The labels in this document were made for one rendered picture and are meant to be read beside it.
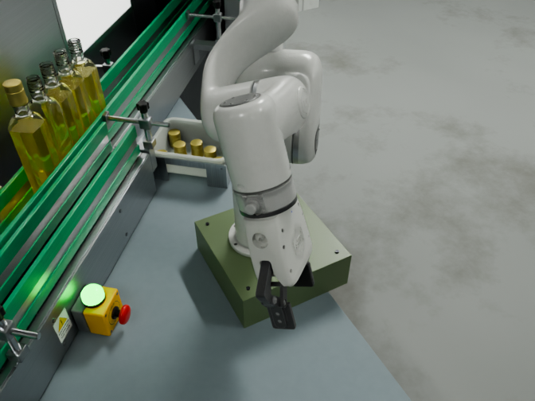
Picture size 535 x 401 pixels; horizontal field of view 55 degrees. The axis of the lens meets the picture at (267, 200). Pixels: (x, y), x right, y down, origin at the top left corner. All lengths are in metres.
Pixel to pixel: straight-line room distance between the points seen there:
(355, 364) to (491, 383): 1.03
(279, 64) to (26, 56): 0.66
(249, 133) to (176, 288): 0.65
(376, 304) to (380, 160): 0.93
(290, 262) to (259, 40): 0.32
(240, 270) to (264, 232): 0.46
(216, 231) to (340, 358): 0.38
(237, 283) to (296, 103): 0.50
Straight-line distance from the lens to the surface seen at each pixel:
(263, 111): 0.59
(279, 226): 0.62
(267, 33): 0.76
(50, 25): 1.45
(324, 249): 1.11
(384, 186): 2.61
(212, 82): 0.71
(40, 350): 1.04
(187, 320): 1.12
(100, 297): 1.07
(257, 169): 0.60
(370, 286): 2.16
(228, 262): 1.09
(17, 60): 1.34
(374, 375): 1.06
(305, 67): 0.92
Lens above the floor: 1.66
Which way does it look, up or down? 42 degrees down
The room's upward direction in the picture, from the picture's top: straight up
